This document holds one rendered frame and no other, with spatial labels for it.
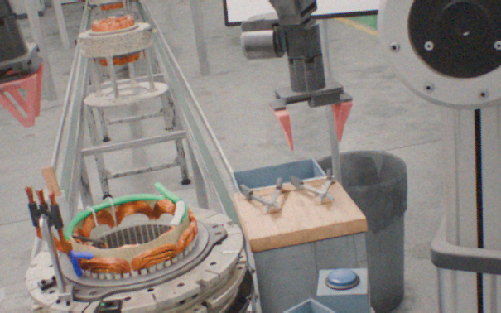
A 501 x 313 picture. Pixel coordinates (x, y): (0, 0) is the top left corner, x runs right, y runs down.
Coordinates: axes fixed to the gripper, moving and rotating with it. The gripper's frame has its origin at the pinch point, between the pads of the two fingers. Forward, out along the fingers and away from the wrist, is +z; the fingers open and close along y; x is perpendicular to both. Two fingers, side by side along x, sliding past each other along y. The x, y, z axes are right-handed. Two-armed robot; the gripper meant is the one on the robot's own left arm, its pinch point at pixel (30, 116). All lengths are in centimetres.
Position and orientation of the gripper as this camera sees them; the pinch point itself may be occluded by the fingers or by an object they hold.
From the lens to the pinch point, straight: 107.2
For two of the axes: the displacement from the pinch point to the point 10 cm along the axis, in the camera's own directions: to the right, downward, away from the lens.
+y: 1.1, 3.8, -9.2
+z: 2.1, 9.0, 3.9
